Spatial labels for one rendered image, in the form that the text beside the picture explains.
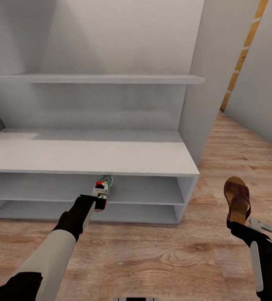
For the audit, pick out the sandal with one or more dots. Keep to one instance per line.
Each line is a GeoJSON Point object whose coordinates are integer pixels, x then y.
{"type": "Point", "coordinates": [237, 195]}

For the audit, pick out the gym shoe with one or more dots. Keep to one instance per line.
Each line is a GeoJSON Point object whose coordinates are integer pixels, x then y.
{"type": "Point", "coordinates": [105, 182]}

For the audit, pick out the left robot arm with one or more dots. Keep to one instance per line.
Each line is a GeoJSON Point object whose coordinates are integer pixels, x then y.
{"type": "Point", "coordinates": [40, 276]}

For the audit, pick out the door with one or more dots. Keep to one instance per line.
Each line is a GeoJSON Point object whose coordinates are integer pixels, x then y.
{"type": "Point", "coordinates": [250, 37]}

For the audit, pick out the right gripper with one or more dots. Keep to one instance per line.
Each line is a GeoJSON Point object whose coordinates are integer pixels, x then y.
{"type": "Point", "coordinates": [242, 231]}

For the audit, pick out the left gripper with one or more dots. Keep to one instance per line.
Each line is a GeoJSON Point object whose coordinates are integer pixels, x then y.
{"type": "Point", "coordinates": [100, 203]}

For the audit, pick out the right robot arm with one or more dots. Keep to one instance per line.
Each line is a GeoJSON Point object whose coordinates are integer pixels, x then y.
{"type": "Point", "coordinates": [261, 253]}

